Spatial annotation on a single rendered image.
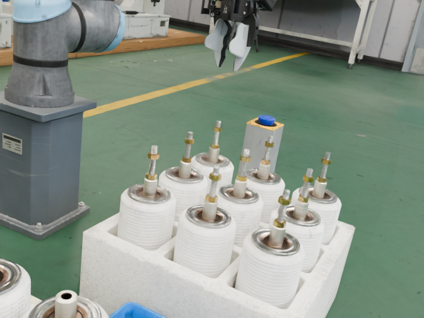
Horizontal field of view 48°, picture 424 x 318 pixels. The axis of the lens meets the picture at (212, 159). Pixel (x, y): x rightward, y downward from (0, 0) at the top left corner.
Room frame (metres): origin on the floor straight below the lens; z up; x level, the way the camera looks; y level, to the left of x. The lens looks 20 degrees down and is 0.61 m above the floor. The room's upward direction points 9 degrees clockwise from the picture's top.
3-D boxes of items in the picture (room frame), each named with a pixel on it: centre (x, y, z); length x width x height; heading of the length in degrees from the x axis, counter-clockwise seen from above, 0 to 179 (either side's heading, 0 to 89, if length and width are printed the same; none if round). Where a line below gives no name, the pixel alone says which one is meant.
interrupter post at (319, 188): (0.86, -0.22, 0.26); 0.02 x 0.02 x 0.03
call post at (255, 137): (1.10, -0.11, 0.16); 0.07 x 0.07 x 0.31; 65
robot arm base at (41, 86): (1.06, 0.41, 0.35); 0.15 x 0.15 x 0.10
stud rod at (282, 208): (0.65, -0.12, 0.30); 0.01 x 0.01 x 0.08
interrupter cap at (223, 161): (0.96, 0.00, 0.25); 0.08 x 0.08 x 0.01
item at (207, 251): (0.70, -0.01, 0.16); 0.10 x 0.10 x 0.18
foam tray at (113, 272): (0.81, -0.06, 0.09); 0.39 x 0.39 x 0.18; 65
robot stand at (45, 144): (1.06, 0.41, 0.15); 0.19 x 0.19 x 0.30; 68
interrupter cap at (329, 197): (0.86, -0.22, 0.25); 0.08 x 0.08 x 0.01
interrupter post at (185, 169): (0.86, 0.05, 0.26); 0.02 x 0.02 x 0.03
